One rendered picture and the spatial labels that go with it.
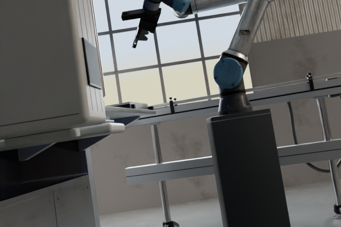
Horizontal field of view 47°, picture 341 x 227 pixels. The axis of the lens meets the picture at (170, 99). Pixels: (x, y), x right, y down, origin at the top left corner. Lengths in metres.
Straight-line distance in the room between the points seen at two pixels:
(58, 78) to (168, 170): 1.95
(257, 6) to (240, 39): 0.15
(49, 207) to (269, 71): 3.19
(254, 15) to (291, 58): 2.93
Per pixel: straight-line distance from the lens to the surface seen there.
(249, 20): 1.63
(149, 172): 2.84
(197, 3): 1.81
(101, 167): 4.39
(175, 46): 4.39
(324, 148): 2.72
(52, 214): 1.82
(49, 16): 0.98
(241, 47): 1.61
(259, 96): 2.68
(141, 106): 1.90
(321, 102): 2.73
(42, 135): 1.09
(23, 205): 1.66
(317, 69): 4.61
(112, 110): 1.48
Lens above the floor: 0.75
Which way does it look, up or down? 5 degrees up
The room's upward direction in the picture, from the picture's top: 9 degrees counter-clockwise
